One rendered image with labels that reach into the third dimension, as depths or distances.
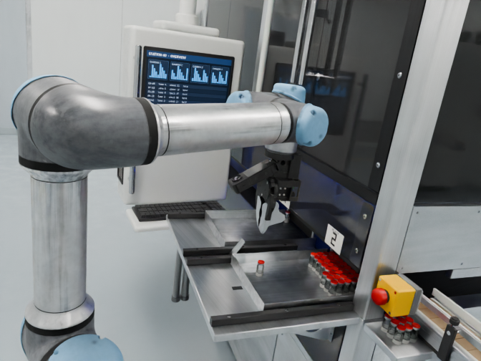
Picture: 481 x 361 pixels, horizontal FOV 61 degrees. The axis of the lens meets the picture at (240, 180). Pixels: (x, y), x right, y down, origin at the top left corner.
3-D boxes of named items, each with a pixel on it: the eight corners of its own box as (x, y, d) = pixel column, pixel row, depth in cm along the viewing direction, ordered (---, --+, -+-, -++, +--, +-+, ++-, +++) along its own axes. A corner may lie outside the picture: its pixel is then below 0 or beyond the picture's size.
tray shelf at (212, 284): (278, 216, 173) (278, 212, 172) (382, 320, 110) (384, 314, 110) (165, 218, 156) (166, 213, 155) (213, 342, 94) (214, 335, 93)
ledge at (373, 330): (405, 323, 111) (406, 317, 110) (441, 357, 99) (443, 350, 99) (362, 329, 106) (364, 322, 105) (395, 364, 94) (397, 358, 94)
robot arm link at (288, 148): (274, 136, 90) (260, 128, 97) (271, 155, 91) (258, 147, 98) (304, 137, 92) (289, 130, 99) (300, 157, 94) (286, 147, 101)
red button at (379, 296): (380, 298, 100) (384, 284, 99) (391, 307, 96) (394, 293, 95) (367, 299, 99) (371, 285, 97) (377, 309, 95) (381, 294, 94)
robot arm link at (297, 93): (263, 81, 91) (290, 83, 96) (257, 129, 94) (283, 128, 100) (288, 86, 85) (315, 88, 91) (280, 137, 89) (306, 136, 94)
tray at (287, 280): (325, 257, 138) (327, 248, 137) (372, 303, 115) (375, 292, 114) (230, 263, 126) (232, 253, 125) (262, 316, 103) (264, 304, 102)
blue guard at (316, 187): (196, 122, 280) (198, 96, 275) (361, 269, 108) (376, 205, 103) (195, 122, 280) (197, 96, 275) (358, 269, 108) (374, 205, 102)
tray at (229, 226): (283, 217, 168) (285, 209, 167) (314, 246, 145) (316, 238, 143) (204, 218, 156) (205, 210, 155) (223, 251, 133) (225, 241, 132)
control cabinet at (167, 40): (212, 188, 215) (230, 32, 192) (227, 201, 199) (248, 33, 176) (114, 191, 192) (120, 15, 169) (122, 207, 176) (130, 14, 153)
